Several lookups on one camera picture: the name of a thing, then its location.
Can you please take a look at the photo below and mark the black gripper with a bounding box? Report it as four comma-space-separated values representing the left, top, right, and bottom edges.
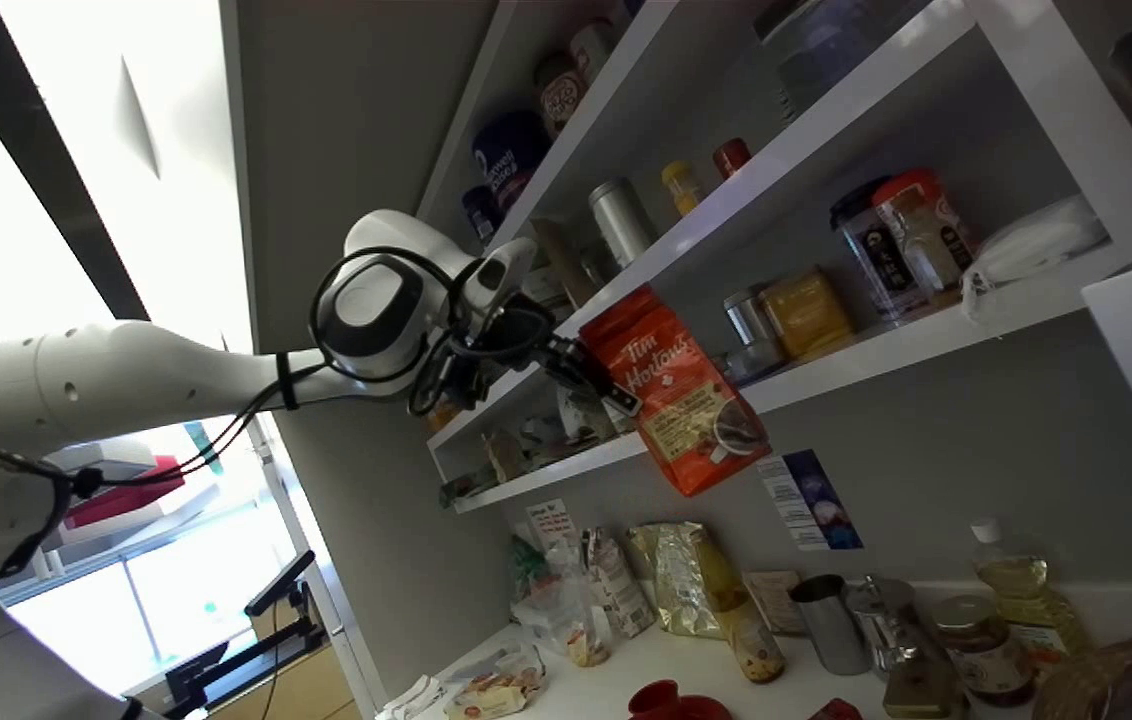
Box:
455, 294, 623, 408

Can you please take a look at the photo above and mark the orange snack packet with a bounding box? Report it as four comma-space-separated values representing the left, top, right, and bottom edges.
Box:
580, 285, 777, 500

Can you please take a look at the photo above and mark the white pink snack packet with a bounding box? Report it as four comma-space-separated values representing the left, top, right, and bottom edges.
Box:
509, 497, 621, 671

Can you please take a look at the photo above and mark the white patterned packet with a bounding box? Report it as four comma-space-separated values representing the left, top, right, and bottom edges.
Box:
585, 524, 662, 642

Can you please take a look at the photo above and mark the small brown packet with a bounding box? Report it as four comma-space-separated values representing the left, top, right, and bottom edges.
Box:
742, 568, 807, 642

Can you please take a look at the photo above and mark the crumpled silver packet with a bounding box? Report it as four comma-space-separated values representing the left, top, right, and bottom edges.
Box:
849, 574, 949, 718

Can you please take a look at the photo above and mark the white soft packet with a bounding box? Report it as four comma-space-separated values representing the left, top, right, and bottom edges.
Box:
961, 191, 1111, 299

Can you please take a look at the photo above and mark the white label jar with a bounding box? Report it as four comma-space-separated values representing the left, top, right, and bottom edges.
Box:
585, 393, 637, 444

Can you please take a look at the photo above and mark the brown bag white label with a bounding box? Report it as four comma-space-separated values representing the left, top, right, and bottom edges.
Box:
525, 230, 599, 307

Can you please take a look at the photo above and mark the silver white canister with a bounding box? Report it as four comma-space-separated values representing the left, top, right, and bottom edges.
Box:
589, 173, 662, 273

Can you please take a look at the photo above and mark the silver lidded jar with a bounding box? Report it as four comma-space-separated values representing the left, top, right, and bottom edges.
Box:
722, 289, 788, 390

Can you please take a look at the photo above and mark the small yellow jar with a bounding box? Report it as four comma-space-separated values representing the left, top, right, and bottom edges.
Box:
657, 158, 714, 221

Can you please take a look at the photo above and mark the dark blue container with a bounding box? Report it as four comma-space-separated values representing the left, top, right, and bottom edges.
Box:
465, 110, 556, 225

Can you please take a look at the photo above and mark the yellow gold container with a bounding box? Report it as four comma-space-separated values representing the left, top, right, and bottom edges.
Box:
758, 268, 861, 363

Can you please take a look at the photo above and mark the gold foil bag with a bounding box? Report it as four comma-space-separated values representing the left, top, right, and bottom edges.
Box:
621, 516, 754, 642

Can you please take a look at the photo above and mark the small red jar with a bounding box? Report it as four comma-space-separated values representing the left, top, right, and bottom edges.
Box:
714, 133, 761, 179

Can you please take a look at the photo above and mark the brown lidded jar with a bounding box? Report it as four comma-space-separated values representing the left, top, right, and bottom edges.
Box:
534, 50, 592, 140

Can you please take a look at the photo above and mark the blue white card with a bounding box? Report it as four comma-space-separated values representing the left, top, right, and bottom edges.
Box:
761, 448, 869, 555

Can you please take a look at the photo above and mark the dark coffee box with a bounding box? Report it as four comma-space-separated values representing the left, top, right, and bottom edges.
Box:
828, 177, 926, 327

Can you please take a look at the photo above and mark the clear plastic food container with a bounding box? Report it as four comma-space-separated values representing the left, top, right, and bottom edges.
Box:
440, 646, 554, 720

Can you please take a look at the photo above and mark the amber liquid bottle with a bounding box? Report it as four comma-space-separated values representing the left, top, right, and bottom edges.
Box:
722, 597, 794, 688

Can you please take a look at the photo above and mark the red plate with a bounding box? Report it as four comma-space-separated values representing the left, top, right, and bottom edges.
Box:
623, 675, 736, 720

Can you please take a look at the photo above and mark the grey lidded jar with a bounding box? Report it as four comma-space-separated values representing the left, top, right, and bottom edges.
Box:
788, 574, 875, 681

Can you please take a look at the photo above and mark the red lid jar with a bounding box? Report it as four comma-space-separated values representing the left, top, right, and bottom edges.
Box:
869, 163, 979, 297

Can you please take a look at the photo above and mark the dark grey container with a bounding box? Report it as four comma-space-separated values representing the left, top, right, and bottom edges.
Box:
754, 0, 938, 113

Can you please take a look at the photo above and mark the red flat cushion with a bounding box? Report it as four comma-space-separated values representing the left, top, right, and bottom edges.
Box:
61, 458, 192, 533

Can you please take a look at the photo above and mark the yellow oil bottle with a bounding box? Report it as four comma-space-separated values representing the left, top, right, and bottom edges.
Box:
970, 516, 1101, 666

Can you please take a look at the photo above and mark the dark spread jar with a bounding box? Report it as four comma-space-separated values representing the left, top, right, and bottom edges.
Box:
931, 612, 1043, 714

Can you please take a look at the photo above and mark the white wall shelf unit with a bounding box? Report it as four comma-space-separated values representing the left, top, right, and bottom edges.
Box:
370, 0, 1132, 522

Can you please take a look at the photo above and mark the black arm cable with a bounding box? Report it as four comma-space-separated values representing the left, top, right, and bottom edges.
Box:
0, 246, 516, 581

